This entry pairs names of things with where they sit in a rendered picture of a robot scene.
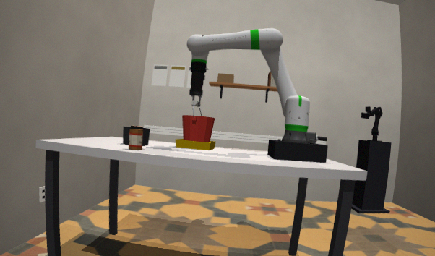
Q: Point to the small spice jar with black lid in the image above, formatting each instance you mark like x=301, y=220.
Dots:
x=135, y=138

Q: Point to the yellow shallow square tray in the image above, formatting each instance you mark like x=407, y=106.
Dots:
x=180, y=143

